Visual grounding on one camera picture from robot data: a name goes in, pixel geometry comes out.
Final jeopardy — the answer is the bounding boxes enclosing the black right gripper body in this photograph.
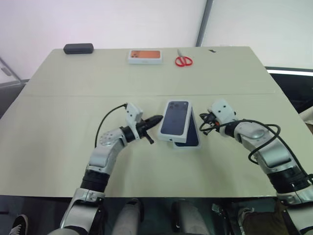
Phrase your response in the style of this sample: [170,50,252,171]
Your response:
[205,111,221,133]

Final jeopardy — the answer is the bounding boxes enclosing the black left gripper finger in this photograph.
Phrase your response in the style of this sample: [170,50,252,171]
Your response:
[143,130,156,145]
[146,115,164,129]

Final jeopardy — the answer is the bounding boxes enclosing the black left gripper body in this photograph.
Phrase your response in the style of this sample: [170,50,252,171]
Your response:
[135,118,153,138]

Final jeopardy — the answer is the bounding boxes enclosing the dark blue smartphone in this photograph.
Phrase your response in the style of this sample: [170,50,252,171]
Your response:
[174,112,200,148]

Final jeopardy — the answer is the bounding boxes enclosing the white phone box lid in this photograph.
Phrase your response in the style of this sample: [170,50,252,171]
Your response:
[158,98,192,143]

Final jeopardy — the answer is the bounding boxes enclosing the white box with orange phone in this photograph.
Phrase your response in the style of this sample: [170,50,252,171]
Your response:
[127,49,164,66]

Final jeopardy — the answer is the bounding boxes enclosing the grey rounded shape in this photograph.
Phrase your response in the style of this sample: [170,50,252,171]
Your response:
[112,198,145,235]

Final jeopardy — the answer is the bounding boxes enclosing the black desk with white strip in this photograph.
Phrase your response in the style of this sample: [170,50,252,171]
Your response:
[264,66,313,115]

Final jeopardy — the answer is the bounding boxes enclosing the grey and white shoe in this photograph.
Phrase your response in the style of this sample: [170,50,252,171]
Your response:
[237,207,255,222]

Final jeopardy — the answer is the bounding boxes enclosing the dark grey glasses case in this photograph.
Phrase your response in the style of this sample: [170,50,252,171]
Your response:
[63,43,94,55]

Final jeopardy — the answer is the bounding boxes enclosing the brown trousers leg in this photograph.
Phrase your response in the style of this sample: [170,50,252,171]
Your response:
[238,199,300,235]

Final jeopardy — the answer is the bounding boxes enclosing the black sneaker with white sole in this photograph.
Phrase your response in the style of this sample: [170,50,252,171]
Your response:
[9,214,30,235]

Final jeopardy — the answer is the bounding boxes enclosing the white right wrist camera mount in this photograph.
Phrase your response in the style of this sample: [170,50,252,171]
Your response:
[210,98,239,137]

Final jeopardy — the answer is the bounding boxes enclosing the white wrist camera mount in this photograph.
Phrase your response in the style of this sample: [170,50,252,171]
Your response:
[210,98,239,137]
[125,102,144,141]

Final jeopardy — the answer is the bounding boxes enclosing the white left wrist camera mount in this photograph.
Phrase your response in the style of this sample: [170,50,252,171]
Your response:
[125,102,144,141]

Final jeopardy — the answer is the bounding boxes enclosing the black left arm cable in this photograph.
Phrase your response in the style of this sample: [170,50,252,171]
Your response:
[94,103,128,148]

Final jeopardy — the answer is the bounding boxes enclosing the red handled scissors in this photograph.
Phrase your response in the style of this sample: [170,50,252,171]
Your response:
[174,48,194,68]

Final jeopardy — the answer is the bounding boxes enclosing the grey metal post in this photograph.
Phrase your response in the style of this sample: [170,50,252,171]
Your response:
[195,0,216,47]

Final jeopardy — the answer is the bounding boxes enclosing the grey metal frame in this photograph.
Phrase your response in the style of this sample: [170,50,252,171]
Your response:
[0,56,30,85]

